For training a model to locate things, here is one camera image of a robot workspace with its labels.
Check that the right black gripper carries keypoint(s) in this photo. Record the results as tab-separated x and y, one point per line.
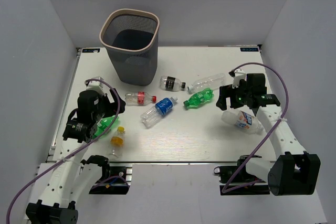
226	91

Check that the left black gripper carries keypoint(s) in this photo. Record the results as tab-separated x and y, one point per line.
112	106

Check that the green bottle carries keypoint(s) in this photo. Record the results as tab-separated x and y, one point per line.
199	98
104	123

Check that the clear bottle white cap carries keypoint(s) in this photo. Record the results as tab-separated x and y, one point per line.
213	82

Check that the white bottle blue orange label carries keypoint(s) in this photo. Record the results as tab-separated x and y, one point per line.
242	120

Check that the clear bottle red label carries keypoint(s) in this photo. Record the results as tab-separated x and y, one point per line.
140	98

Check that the clear bottle blue label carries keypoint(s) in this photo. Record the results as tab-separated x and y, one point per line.
156	113

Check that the clear bottle orange label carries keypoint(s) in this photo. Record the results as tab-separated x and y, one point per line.
117	143

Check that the clear bottle black label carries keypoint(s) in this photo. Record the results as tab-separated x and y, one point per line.
169	83

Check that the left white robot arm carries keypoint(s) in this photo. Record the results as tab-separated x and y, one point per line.
74	175

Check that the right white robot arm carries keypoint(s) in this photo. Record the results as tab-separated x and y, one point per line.
295	171

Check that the grey mesh waste bin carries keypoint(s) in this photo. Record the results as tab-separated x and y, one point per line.
130	37

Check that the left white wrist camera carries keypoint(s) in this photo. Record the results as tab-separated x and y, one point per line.
95	86

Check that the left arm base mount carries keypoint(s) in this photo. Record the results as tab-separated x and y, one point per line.
116	182

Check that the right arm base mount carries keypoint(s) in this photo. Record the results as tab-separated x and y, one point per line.
225	172

